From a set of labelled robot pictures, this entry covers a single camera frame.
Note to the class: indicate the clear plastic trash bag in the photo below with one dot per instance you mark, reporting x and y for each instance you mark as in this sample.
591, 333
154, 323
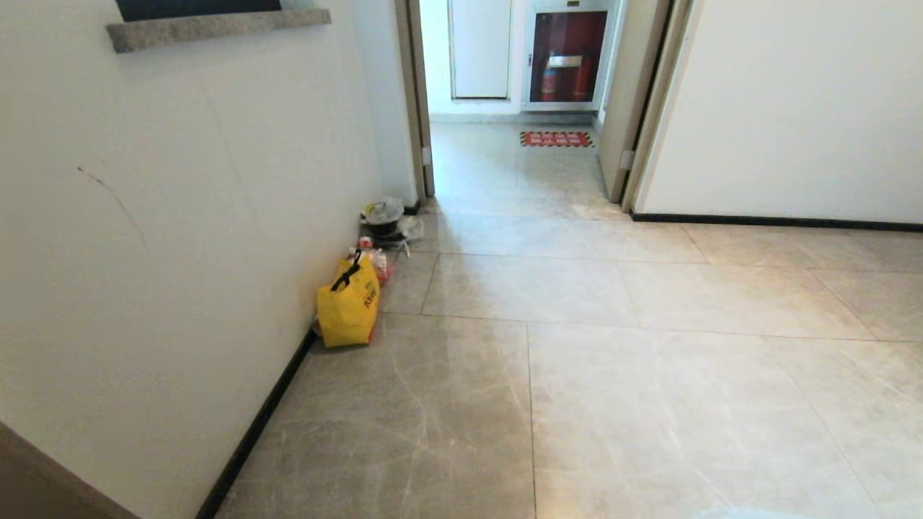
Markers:
388, 220

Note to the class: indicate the yellow shopping bag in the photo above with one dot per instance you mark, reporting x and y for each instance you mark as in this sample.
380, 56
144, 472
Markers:
347, 306

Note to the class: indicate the red and white packaging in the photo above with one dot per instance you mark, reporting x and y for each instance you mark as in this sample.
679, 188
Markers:
376, 261

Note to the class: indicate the red floor marking sticker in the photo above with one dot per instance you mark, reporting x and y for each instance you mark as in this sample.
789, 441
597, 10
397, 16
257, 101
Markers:
557, 138

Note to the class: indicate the red fire extinguisher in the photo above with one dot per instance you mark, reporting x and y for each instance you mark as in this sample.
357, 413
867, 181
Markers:
582, 78
549, 81

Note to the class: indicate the white door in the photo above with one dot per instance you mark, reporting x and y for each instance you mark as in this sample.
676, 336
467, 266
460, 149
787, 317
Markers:
480, 47

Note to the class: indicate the fire extinguisher cabinet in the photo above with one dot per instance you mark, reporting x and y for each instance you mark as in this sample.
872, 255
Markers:
567, 55

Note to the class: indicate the beige open door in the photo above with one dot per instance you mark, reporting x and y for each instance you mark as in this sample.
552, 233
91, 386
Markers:
631, 101

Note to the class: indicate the stone window sill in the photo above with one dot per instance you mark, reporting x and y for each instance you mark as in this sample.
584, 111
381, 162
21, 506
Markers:
216, 27

